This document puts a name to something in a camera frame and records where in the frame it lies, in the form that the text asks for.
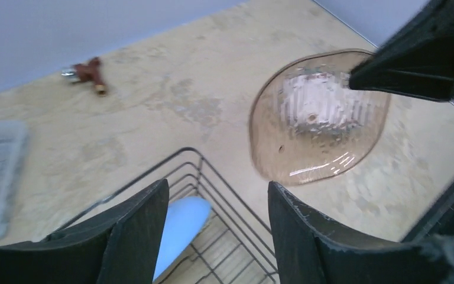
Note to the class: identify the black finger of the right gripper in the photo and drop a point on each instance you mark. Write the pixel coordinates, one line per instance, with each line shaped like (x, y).
(418, 61)

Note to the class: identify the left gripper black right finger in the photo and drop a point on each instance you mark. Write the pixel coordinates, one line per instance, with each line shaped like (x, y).
(311, 247)

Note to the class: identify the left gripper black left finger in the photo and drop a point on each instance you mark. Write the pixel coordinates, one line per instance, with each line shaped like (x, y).
(119, 245)

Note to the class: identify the light blue plate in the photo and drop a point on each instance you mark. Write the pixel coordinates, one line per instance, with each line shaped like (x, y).
(184, 220)

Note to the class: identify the amber glass plate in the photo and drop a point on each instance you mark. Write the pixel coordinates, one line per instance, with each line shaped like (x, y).
(306, 124)

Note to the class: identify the brown metal fitting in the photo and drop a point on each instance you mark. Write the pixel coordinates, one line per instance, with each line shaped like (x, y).
(87, 72)

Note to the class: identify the black wire dish rack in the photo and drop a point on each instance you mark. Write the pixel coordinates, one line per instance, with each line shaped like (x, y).
(234, 245)

